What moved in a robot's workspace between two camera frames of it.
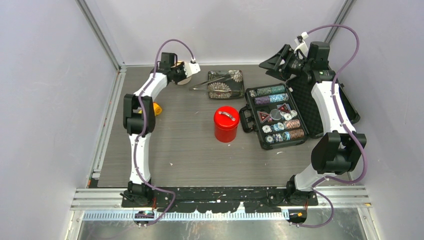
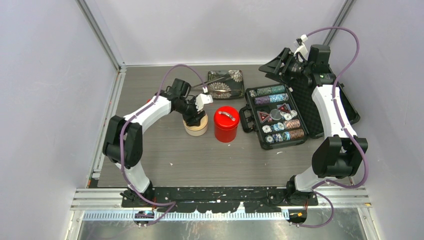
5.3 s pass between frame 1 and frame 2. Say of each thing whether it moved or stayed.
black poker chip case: stayed
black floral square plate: stayed
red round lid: stayed
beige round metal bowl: moved
